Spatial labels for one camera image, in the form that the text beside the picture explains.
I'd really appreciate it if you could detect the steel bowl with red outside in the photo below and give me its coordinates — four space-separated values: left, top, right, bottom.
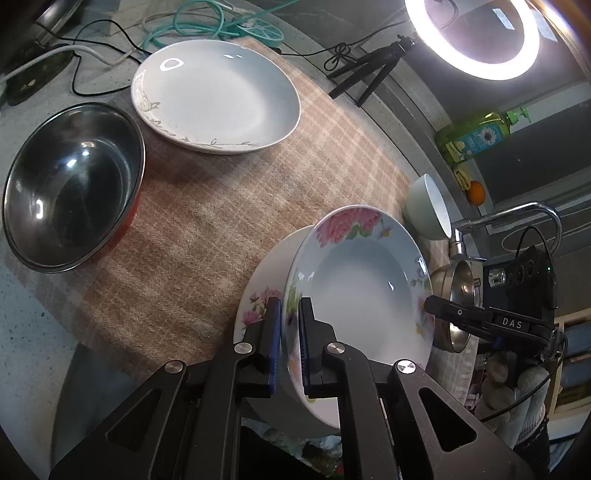
2 102 146 274

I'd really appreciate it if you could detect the large pink floral plate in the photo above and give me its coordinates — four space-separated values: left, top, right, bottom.
233 225 342 437

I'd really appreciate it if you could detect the chrome faucet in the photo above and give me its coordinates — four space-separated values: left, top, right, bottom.
447 202 563 264

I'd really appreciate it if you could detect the grey checked cloth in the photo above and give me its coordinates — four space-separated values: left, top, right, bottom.
427 342 481 402

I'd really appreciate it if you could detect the dark green glass dish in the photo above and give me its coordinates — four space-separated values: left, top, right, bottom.
0 48 75 107

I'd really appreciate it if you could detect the small pink floral plate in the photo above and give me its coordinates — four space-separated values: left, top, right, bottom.
281 205 434 428

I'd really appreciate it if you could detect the wooden shelf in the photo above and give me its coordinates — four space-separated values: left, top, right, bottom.
549 309 591 416

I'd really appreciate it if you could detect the steel pot lid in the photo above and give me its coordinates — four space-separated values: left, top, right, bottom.
28 0 86 28

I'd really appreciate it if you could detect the green dish soap bottle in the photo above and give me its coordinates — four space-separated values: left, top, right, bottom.
434 107 532 163

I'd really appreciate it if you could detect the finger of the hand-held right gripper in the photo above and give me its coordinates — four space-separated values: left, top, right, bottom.
450 325 507 345
425 295 498 326

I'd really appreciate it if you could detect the white plate with branch print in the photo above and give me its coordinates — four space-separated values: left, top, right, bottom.
131 39 302 155

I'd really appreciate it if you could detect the round teal power strip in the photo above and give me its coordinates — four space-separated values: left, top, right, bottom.
231 18 284 47

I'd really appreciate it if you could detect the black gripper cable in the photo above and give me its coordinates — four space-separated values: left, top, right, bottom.
480 225 570 422

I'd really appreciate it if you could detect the teal cable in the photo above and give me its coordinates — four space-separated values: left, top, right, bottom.
141 0 259 49

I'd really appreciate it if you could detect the pink plaid cloth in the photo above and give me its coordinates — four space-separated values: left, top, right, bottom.
9 37 453 384

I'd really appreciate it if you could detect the black looped cable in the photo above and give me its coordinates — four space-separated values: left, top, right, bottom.
69 18 148 97

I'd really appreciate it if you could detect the plain steel bowl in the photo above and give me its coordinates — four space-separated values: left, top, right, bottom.
429 258 483 354

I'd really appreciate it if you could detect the black ring light cable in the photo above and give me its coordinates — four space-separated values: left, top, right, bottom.
281 21 407 70

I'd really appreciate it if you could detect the person's right hand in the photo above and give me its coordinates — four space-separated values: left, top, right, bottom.
477 352 553 445

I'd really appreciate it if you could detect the light blue ceramic bowl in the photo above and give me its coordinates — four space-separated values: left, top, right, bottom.
403 174 452 241

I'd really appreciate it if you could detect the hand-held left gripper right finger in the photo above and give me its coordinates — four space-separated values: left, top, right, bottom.
298 296 536 480

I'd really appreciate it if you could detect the thick white charging cable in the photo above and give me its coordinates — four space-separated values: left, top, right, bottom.
0 44 144 84

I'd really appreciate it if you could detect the black tripod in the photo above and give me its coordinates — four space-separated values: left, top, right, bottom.
329 36 416 108

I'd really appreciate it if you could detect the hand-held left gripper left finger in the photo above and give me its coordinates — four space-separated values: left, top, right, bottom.
48 296 283 480

